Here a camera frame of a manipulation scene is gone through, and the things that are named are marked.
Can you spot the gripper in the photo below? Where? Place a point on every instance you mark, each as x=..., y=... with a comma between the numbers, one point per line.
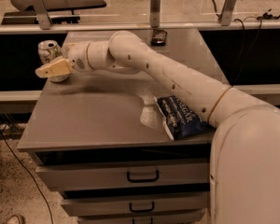
x=77, y=57

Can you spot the white green 7up can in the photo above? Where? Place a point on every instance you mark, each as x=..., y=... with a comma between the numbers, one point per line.
x=48, y=50

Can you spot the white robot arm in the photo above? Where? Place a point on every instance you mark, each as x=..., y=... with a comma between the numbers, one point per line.
x=245, y=152

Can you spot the dark rxbar chocolate bar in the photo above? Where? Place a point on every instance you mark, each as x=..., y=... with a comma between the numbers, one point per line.
x=158, y=37

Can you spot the black office chair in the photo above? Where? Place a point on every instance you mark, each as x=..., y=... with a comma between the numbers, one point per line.
x=25, y=13

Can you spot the grey drawer cabinet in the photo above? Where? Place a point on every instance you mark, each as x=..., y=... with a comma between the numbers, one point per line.
x=86, y=133

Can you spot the blue kettle chips bag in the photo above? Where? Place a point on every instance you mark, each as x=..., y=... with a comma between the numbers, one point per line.
x=179, y=121

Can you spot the white shoe tip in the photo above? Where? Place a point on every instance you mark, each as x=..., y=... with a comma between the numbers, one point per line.
x=15, y=219

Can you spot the left metal bracket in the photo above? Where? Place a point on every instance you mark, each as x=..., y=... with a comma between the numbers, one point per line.
x=41, y=14

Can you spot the metal bracket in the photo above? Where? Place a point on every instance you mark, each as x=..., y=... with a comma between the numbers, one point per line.
x=154, y=16
x=41, y=14
x=226, y=13

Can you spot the middle metal bracket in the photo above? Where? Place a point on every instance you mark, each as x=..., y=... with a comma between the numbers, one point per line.
x=154, y=16

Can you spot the top drawer handle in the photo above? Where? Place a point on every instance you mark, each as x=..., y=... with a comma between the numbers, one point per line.
x=142, y=177

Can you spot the drawer handle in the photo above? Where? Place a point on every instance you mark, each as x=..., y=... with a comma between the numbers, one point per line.
x=142, y=177
x=141, y=207

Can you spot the middle drawer handle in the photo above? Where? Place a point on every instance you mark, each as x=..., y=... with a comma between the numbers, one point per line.
x=141, y=207

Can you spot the right metal bracket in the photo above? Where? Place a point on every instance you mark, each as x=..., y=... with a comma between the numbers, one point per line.
x=226, y=13

